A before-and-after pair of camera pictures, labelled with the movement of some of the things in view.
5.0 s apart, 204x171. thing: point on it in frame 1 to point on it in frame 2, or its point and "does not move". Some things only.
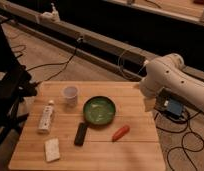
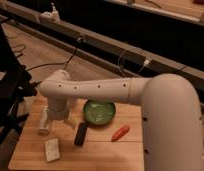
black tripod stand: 13,84 does not move
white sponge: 51,149 does not move
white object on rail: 52,16 does not move
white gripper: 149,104 to 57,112
